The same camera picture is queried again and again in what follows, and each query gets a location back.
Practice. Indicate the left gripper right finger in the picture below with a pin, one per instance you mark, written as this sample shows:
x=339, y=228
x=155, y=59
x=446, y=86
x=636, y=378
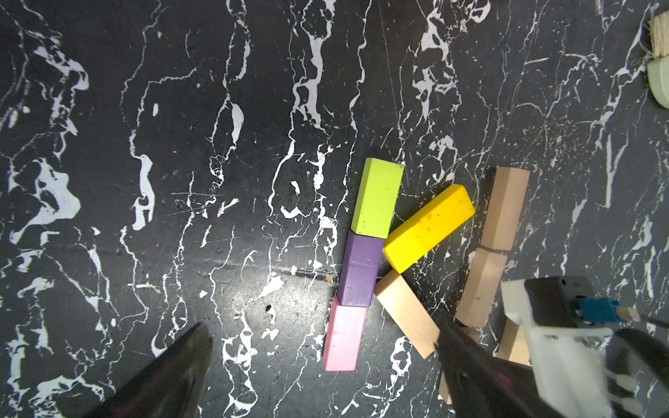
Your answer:
x=481, y=385

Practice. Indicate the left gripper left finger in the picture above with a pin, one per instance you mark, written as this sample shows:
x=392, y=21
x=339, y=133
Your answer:
x=170, y=386

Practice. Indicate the pink block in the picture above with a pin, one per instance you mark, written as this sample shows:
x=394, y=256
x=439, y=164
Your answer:
x=343, y=337

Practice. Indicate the purple block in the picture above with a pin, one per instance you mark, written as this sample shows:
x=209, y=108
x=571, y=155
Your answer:
x=362, y=258

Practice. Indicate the short yellow block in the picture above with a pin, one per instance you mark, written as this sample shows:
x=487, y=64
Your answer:
x=428, y=227

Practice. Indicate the small wooden block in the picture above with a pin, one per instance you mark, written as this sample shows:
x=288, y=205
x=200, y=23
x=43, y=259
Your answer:
x=505, y=207

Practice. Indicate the green block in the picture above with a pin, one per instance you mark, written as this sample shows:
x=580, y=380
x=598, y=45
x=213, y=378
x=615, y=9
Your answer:
x=376, y=198

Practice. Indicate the small brush with dustpan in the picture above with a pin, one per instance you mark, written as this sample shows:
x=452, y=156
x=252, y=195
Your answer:
x=657, y=68

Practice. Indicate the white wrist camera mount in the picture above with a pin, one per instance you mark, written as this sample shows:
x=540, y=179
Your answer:
x=570, y=374

